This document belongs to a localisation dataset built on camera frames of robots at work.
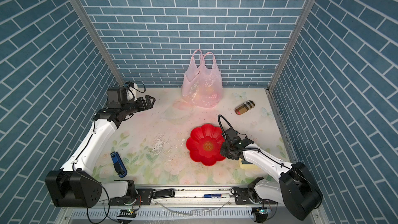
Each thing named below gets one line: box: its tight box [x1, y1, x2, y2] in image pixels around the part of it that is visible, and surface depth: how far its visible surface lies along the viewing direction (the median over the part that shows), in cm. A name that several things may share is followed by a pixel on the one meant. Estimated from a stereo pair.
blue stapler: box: [110, 151, 128, 178], surface depth 82 cm
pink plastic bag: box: [173, 48, 224, 111], surface depth 105 cm
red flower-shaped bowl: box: [186, 123, 226, 167], surface depth 93 cm
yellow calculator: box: [238, 157, 262, 171], surface depth 84 cm
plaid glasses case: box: [234, 100, 256, 116], surface depth 108 cm
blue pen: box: [201, 193, 223, 199], surface depth 75 cm
